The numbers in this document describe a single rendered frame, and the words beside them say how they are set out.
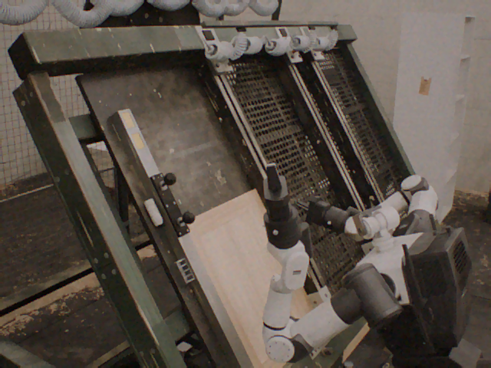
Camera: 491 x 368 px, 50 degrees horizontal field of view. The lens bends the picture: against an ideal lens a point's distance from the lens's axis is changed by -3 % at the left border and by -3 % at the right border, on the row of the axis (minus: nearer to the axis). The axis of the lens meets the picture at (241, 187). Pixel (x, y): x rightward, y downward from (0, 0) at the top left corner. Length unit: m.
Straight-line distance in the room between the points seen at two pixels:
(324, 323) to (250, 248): 0.52
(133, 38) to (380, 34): 5.50
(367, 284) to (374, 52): 5.83
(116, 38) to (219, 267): 0.77
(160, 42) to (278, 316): 0.96
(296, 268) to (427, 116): 4.24
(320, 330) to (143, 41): 1.04
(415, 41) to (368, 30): 1.71
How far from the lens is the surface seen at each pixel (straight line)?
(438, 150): 5.53
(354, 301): 1.41
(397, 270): 1.49
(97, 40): 1.67
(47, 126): 1.52
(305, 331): 1.47
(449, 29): 5.40
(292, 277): 1.38
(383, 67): 7.05
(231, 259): 1.78
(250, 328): 1.76
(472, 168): 6.96
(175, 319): 1.63
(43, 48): 1.54
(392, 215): 1.60
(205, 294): 1.62
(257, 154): 2.00
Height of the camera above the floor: 1.98
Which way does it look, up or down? 18 degrees down
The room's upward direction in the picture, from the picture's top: 1 degrees clockwise
